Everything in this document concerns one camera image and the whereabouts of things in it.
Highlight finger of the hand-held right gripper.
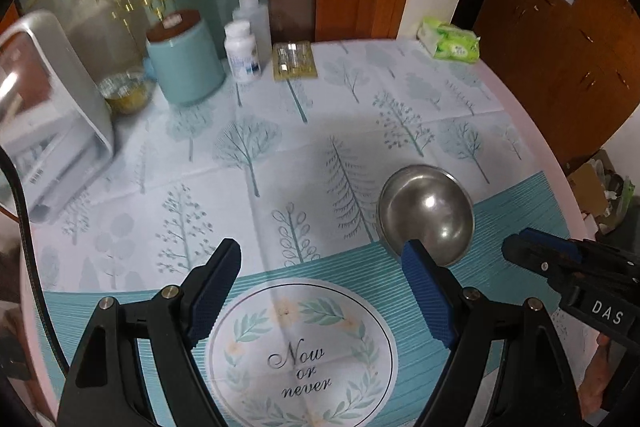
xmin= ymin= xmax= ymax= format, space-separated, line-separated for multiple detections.
xmin=501 ymin=234 xmax=585 ymax=282
xmin=519 ymin=228 xmax=640 ymax=268

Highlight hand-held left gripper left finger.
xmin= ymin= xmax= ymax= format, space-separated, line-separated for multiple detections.
xmin=56 ymin=238 xmax=242 ymax=427

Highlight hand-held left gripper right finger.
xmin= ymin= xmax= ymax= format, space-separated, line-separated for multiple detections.
xmin=402 ymin=239 xmax=583 ymax=427

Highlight large steel bowl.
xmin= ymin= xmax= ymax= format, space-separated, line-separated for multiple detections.
xmin=377 ymin=164 xmax=475 ymax=266

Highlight white dish rack cabinet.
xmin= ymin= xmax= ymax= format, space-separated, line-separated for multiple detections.
xmin=0 ymin=11 xmax=117 ymax=224

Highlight person's right hand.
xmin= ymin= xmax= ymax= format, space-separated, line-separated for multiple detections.
xmin=579 ymin=338 xmax=624 ymax=404

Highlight cardboard box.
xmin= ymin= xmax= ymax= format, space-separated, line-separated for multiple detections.
xmin=566 ymin=149 xmax=637 ymax=234

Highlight tree print tablecloth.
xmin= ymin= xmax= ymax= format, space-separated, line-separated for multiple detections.
xmin=37 ymin=39 xmax=601 ymax=427

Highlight wooden shelf cabinet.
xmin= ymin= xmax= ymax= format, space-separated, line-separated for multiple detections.
xmin=471 ymin=0 xmax=640 ymax=168

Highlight small glass bowl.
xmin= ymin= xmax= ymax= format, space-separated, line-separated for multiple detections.
xmin=98 ymin=71 xmax=152 ymax=116

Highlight green tissue pack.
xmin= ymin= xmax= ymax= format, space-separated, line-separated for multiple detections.
xmin=417 ymin=17 xmax=481 ymax=64

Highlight teal canister with brown lid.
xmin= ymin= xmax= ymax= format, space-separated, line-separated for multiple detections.
xmin=146 ymin=9 xmax=226 ymax=106

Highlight white pill bottle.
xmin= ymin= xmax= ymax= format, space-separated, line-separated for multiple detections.
xmin=223 ymin=21 xmax=262 ymax=84

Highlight yellow blister pack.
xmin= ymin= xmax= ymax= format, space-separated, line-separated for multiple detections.
xmin=272 ymin=42 xmax=320 ymax=82

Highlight white squeeze bottle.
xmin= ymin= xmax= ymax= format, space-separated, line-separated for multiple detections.
xmin=232 ymin=0 xmax=274 ymax=58

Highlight black cable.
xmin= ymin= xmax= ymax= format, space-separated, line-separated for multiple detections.
xmin=0 ymin=146 xmax=69 ymax=374

